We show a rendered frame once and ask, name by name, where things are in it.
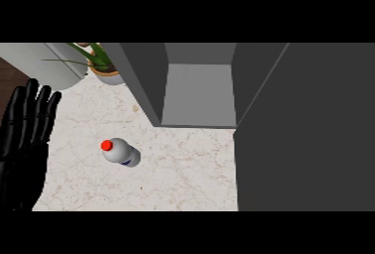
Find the dark grey cabinet door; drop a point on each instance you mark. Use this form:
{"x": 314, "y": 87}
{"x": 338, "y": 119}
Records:
{"x": 307, "y": 132}

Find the potted green plant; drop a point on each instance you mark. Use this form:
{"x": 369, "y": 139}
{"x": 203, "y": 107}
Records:
{"x": 100, "y": 66}

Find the grey open cabinet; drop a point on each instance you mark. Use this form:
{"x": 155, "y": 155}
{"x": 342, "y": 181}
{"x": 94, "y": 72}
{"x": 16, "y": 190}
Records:
{"x": 195, "y": 89}

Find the white red-capped water bottle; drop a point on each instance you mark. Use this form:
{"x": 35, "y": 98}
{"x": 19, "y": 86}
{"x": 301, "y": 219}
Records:
{"x": 118, "y": 153}

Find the pale grey appliance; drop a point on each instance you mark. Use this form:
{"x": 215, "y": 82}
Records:
{"x": 43, "y": 63}

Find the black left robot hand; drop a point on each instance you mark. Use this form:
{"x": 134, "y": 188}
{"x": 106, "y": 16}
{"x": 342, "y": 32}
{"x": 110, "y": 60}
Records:
{"x": 22, "y": 139}

